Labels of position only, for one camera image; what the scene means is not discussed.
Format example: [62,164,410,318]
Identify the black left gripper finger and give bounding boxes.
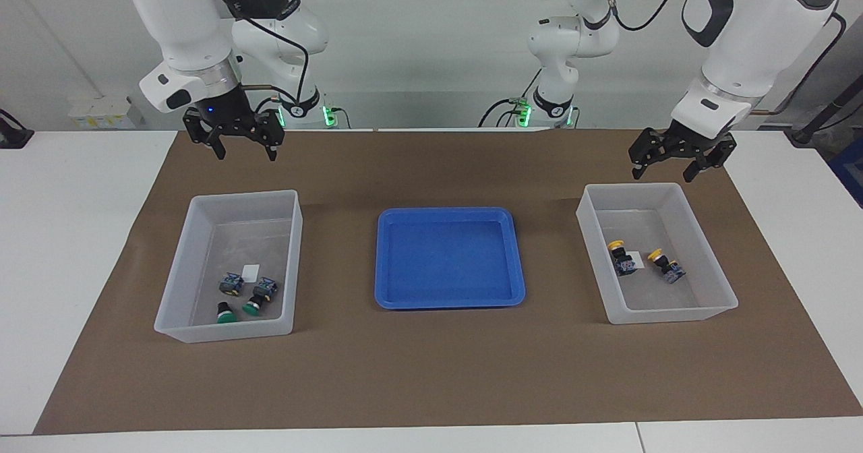
[684,136,737,184]
[629,128,675,181]

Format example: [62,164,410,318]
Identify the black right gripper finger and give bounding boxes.
[183,115,228,162]
[256,109,286,162]

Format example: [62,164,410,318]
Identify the yellow push button switch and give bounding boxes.
[647,249,688,284]
[606,239,640,277]

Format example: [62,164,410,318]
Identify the green push button with block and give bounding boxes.
[242,276,279,318]

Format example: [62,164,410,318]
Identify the small white boxes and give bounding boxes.
[67,96,146,131]

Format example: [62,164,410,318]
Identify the black pole stand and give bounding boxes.
[785,75,863,147]

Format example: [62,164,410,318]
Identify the blue crate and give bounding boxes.
[829,136,863,208]

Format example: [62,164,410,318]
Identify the translucent white plastic box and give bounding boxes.
[154,190,303,344]
[576,183,739,325]

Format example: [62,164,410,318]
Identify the grey partition panel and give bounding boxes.
[762,15,863,130]

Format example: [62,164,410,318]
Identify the black clamp base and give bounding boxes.
[0,108,35,149]

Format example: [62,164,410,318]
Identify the blue plastic tray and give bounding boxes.
[374,207,527,310]

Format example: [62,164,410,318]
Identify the brown paper table mat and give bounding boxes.
[34,129,863,435]

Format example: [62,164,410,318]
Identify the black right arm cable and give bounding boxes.
[206,0,311,113]

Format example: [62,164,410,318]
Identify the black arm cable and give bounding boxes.
[206,0,311,113]
[602,0,847,115]

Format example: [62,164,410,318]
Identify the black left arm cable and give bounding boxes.
[602,0,847,115]

